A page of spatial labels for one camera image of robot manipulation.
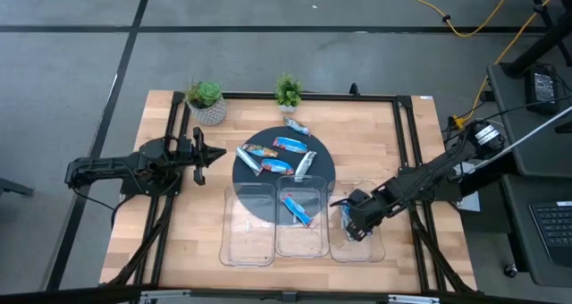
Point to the blue Quaker Chewy bar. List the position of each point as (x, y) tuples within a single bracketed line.
[(277, 166), (290, 145), (297, 209)]

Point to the dark grey side desk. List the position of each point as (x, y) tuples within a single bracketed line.
[(518, 232)]

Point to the silver metal rod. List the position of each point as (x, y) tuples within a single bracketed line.
[(523, 137)]

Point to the black caster wheel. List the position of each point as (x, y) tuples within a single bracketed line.
[(510, 271)]

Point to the small white label sticker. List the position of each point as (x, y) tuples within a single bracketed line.
[(425, 97)]

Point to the orange Quaker Chewy bar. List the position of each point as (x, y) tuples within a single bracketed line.
[(260, 150)]

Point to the black frame bracket knob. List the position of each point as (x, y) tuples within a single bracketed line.
[(354, 89)]

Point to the black crossbeam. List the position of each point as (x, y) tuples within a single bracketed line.
[(67, 295)]

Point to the grey chair foot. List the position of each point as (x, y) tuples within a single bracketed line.
[(13, 188)]

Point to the silver blue-striped granola bar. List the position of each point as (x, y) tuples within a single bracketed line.
[(249, 161)]

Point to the silver white granola bar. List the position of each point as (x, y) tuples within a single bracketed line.
[(305, 165)]

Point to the black power adapter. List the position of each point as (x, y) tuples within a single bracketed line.
[(541, 89)]

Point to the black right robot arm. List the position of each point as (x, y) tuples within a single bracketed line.
[(429, 174)]

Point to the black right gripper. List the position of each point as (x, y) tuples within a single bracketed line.
[(371, 205)]

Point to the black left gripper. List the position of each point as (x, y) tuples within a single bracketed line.
[(199, 154)]

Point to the succulent in patterned pot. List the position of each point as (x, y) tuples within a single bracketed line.
[(206, 100)]

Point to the green and brown granola bar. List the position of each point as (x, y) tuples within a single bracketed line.
[(344, 219)]

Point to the small green plant white pot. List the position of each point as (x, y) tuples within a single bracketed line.
[(288, 93)]

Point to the black stand beam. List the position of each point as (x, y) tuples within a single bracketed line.
[(540, 44)]

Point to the black round mat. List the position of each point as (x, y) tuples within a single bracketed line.
[(322, 161)]

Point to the silver and blue granola bar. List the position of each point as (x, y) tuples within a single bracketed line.
[(297, 126)]

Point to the silver metal bracket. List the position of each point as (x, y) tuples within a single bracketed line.
[(413, 299), (163, 295)]

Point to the black keyboard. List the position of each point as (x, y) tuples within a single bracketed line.
[(554, 232)]

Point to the white paper sheet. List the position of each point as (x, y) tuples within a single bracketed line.
[(470, 202)]

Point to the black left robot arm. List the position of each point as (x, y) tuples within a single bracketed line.
[(111, 166)]

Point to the clear plastic bin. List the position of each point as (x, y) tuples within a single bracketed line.
[(357, 252), (248, 246), (304, 246)]

